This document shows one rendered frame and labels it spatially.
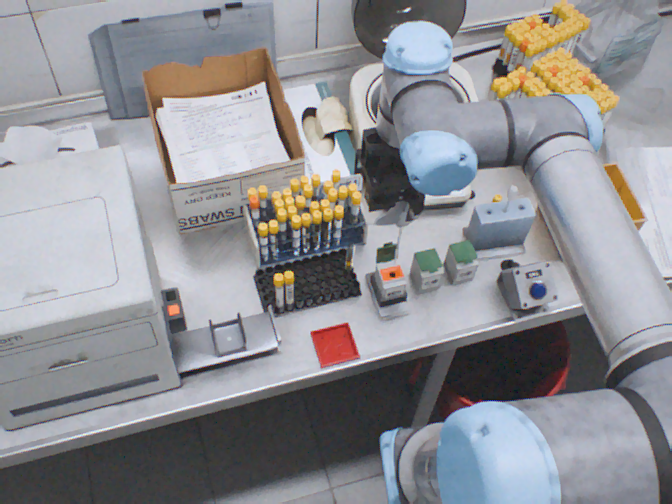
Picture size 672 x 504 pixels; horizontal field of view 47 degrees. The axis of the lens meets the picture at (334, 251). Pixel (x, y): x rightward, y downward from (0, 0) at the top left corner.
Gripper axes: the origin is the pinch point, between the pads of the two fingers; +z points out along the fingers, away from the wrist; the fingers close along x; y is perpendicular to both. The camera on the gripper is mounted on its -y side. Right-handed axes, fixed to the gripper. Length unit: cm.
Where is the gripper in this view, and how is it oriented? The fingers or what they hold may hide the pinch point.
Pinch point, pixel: (402, 217)
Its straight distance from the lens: 117.1
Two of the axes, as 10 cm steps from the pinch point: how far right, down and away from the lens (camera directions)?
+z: -0.4, 5.4, 8.4
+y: -9.6, 2.2, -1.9
